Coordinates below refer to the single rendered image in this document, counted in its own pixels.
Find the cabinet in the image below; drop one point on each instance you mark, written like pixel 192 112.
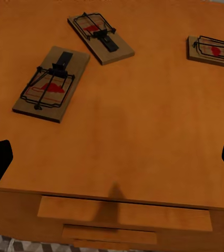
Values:
pixel 136 162

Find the mousetrap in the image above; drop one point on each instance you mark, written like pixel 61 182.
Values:
pixel 100 38
pixel 206 50
pixel 49 92

